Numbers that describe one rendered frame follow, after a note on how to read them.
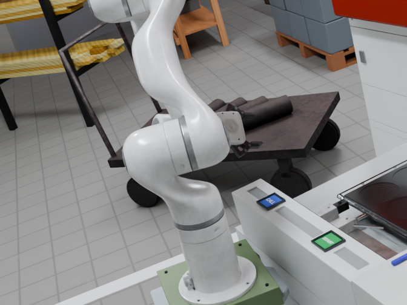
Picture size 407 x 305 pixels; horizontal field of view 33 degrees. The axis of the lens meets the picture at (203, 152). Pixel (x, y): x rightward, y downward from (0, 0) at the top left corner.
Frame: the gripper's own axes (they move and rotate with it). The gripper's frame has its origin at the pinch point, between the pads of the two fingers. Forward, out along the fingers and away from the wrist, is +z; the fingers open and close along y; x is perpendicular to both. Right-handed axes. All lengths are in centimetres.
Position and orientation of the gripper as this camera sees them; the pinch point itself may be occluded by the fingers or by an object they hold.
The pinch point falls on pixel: (254, 130)
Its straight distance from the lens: 203.6
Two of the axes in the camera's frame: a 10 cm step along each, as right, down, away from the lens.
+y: -1.8, -9.1, 3.6
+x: -4.1, 4.0, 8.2
